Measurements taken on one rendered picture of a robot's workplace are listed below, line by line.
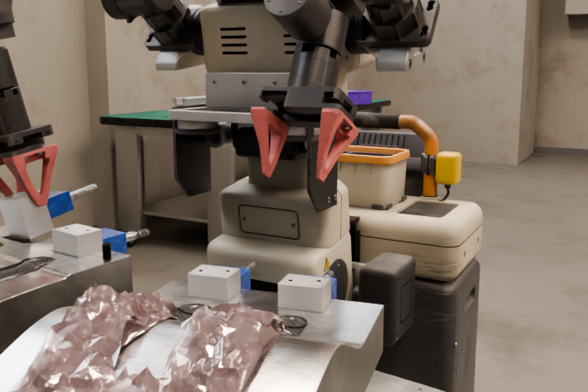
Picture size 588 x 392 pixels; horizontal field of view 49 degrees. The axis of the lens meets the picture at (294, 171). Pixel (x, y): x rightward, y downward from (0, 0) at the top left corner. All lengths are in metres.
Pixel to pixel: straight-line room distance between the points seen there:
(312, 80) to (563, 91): 8.11
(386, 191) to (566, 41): 7.52
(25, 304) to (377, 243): 0.79
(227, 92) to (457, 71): 6.73
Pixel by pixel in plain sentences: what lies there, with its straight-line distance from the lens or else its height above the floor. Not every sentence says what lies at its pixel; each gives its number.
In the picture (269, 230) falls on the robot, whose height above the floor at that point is 0.83.
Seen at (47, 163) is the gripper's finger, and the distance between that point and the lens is 0.89.
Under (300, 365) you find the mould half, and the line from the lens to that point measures 0.50.
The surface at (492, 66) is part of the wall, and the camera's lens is 7.68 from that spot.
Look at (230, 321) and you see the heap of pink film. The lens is 0.52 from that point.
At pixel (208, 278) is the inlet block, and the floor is 0.88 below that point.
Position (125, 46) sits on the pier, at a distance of 4.32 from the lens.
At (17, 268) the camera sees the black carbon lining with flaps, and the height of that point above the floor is 0.88.
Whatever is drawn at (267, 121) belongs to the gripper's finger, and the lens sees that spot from 0.75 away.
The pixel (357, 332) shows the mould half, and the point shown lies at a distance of 0.65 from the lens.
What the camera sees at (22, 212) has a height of 0.93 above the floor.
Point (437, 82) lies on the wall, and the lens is 7.82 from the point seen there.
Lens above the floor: 1.11
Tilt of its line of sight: 9 degrees down
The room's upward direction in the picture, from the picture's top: straight up
